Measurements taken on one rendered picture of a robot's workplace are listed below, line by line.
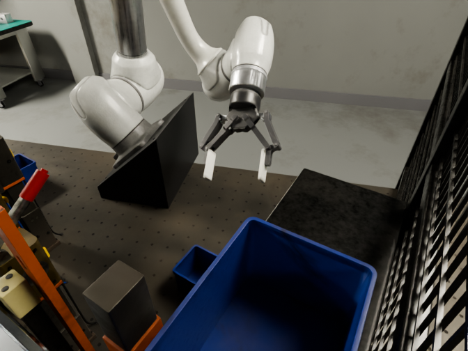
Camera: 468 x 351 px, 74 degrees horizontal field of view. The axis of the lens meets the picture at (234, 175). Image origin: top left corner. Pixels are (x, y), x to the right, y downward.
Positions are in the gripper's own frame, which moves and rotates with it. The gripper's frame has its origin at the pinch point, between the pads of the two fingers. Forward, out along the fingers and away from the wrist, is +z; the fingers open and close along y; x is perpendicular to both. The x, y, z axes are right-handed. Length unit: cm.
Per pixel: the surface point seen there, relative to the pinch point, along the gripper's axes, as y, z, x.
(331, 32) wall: 16, -200, -193
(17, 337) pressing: 15.7, 33.1, 29.0
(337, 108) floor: 14, -147, -244
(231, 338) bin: -13.0, 28.0, 19.6
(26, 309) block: 16.8, 29.7, 28.1
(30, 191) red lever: 20.5, 12.3, 30.5
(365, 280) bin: -29.1, 18.0, 20.6
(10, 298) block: 15.9, 27.8, 31.4
